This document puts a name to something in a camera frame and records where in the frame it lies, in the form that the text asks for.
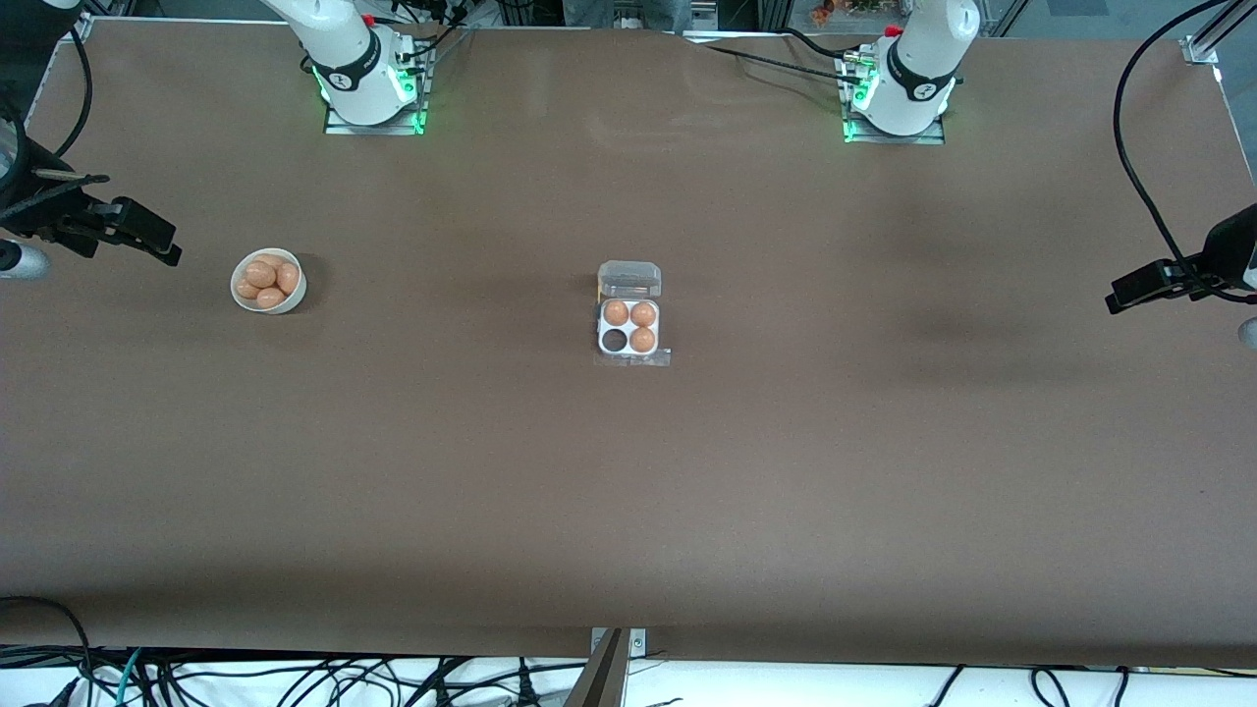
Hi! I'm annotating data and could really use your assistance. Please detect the clear plastic egg box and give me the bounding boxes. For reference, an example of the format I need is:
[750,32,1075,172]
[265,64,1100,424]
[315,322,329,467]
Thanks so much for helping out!
[596,260,664,357]

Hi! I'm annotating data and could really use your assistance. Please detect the white round bowl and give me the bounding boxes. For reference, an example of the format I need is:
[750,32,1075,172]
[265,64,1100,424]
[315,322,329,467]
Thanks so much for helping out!
[230,247,307,315]

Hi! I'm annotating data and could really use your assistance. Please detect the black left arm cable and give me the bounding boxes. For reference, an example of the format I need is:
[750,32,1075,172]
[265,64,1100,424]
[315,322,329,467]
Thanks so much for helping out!
[1113,0,1257,305]

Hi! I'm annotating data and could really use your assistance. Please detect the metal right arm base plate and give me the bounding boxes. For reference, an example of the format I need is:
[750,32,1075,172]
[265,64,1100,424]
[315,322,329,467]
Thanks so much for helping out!
[323,98,429,136]

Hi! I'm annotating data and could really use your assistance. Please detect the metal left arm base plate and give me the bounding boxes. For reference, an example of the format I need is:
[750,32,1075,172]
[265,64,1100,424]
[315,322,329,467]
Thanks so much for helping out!
[842,116,948,146]

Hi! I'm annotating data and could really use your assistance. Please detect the small metal bracket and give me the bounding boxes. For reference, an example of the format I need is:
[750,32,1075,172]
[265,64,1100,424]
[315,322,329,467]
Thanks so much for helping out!
[589,627,648,658]

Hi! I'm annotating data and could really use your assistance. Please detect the dark camera mount pole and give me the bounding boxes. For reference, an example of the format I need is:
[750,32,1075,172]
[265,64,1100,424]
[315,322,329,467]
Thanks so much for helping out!
[562,628,630,707]

